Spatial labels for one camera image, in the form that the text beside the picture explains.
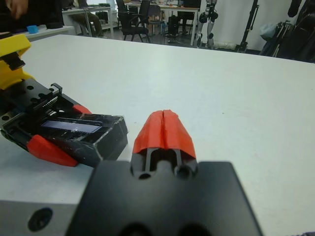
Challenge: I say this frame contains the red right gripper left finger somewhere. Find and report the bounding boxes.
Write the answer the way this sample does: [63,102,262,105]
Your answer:
[129,109,165,179]

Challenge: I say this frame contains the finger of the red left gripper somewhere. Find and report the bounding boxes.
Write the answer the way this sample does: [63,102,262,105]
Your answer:
[26,134,80,168]
[72,104,93,115]

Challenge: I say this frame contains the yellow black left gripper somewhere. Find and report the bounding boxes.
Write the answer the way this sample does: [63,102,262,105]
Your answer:
[0,33,76,149]

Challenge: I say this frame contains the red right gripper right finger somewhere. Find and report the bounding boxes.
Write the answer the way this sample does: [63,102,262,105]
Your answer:
[162,109,198,179]

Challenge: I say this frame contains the glossy black box lid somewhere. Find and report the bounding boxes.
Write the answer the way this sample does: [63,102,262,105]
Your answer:
[36,113,129,168]

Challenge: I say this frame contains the black box white lining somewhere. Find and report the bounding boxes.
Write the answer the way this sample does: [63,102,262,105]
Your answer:
[98,132,129,162]

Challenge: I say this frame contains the white desk with blue box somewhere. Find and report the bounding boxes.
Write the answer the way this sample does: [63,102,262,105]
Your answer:
[24,25,75,42]

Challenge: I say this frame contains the person in black top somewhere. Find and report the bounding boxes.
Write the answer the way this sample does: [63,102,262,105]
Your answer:
[0,0,65,33]

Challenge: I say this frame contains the seated person brown trousers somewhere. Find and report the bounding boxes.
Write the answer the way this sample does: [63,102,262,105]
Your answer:
[72,11,104,37]

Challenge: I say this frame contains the black office chair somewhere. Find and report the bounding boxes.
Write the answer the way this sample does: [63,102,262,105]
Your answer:
[115,0,151,43]

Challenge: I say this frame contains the white desk thin legs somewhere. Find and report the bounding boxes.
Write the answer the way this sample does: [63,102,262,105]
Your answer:
[61,6,116,36]

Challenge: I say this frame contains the silver humanoid robot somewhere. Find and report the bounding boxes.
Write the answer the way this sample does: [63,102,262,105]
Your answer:
[196,0,220,49]

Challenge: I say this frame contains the grey office chair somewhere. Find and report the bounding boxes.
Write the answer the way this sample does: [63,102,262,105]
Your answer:
[147,4,166,35]

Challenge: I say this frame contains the seated person dark trousers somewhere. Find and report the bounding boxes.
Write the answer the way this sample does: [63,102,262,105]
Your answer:
[177,11,195,35]

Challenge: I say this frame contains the long white desk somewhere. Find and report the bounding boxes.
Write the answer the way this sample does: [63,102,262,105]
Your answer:
[124,1,200,47]

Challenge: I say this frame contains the black tripod stand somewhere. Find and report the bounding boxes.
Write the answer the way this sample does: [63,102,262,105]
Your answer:
[235,0,260,54]

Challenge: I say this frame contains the black monitor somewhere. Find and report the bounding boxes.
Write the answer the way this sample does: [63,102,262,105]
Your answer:
[183,0,202,8]

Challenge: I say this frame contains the grey plastic bag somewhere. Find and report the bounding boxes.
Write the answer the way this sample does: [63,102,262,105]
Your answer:
[260,23,277,41]

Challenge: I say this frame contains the folded metal stands bundle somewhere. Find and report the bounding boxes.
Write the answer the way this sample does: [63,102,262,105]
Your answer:
[260,21,296,59]

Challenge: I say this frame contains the black hanging bags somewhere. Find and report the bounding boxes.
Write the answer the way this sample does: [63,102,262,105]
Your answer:
[286,0,315,63]

